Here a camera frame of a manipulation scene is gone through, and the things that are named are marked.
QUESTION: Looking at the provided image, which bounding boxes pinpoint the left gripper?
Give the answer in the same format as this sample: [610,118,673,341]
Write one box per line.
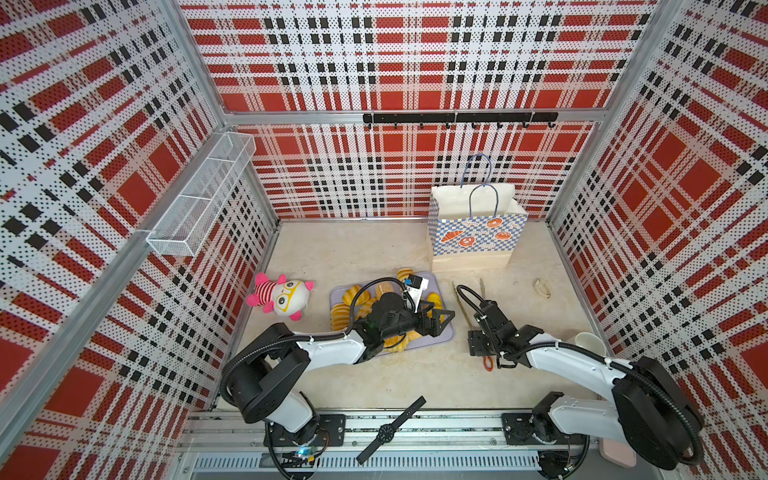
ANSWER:
[382,299,454,340]

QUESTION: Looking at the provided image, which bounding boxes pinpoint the yellow striped fake bread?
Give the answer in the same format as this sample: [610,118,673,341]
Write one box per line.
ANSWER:
[426,292,443,315]

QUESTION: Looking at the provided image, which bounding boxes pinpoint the red handled metal tongs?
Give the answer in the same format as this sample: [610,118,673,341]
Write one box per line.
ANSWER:
[452,280,494,372]

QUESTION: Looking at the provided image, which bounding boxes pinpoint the ridged fake bread top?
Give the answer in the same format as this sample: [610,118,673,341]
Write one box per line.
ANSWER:
[396,267,414,282]

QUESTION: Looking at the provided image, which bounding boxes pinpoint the round ridged fake bread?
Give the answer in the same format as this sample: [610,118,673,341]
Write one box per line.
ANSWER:
[342,285,375,307]

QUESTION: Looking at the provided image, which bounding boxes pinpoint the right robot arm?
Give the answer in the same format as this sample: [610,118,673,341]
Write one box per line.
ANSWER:
[470,299,704,470]

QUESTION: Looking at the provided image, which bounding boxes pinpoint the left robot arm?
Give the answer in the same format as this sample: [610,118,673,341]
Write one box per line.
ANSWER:
[219,293,455,445]

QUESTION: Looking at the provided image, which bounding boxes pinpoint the ridged fake bread bottom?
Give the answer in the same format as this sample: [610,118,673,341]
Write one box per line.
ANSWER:
[384,331,421,352]

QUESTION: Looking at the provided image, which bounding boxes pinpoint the ridged fake bread left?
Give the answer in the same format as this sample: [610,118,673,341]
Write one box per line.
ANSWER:
[330,303,350,331]

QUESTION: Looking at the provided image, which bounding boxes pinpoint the blue checkered paper bag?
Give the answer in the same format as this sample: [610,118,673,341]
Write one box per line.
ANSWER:
[428,154,529,273]

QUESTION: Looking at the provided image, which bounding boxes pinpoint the lilac tray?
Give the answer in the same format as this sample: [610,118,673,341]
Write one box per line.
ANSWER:
[328,271,456,361]

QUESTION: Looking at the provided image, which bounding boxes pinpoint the white cup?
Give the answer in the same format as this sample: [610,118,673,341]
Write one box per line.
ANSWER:
[572,332,607,357]

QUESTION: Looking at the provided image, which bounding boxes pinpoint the black wristwatch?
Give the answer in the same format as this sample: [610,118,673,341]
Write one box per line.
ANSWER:
[356,396,427,465]

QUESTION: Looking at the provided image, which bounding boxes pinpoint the pink striped plush toy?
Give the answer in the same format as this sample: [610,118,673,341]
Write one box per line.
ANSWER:
[246,272,315,321]

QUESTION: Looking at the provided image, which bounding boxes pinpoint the pink smartphone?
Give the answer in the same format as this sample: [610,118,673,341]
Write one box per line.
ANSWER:
[598,439,637,469]

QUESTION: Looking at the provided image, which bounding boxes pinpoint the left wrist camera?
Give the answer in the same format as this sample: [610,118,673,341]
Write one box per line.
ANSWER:
[403,274,429,311]

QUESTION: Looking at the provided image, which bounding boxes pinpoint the black hook rail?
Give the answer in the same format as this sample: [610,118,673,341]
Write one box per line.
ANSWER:
[362,111,559,127]

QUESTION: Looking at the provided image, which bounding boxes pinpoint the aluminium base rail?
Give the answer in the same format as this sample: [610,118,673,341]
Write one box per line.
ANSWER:
[170,409,661,479]

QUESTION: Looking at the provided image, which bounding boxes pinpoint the white wire mesh basket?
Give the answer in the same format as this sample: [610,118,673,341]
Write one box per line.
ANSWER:
[147,132,255,257]

